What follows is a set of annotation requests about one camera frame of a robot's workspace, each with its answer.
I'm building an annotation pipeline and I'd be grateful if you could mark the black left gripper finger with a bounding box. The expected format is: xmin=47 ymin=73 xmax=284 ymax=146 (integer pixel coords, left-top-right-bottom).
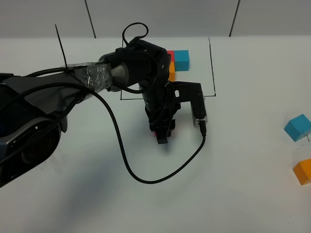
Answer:
xmin=156 ymin=126 xmax=169 ymax=144

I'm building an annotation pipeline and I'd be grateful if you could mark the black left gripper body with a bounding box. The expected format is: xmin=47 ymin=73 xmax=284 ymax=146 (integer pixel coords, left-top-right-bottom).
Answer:
xmin=142 ymin=81 xmax=181 ymax=132

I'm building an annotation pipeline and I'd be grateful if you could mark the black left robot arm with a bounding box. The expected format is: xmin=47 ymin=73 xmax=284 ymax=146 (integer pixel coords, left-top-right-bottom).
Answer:
xmin=0 ymin=39 xmax=180 ymax=186

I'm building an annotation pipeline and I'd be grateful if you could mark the orange template block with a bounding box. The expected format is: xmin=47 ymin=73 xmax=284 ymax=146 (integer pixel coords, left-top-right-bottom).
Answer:
xmin=169 ymin=62 xmax=175 ymax=82

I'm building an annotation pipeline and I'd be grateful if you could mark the blue template block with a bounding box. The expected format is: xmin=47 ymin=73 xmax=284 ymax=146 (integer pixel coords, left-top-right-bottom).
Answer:
xmin=174 ymin=50 xmax=190 ymax=71

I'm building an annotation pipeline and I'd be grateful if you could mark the red template block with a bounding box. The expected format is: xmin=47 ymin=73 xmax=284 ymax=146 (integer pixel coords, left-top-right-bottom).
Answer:
xmin=167 ymin=50 xmax=174 ymax=62

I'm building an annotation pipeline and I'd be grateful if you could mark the black zip tie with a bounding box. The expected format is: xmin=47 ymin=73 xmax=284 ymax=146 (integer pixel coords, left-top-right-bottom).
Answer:
xmin=55 ymin=24 xmax=69 ymax=70

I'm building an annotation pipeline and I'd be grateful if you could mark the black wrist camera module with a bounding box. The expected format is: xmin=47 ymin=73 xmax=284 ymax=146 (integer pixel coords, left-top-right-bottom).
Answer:
xmin=171 ymin=82 xmax=207 ymax=127

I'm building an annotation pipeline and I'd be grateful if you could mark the black camera cable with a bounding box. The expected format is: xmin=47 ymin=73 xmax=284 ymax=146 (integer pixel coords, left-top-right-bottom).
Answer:
xmin=14 ymin=82 xmax=207 ymax=184

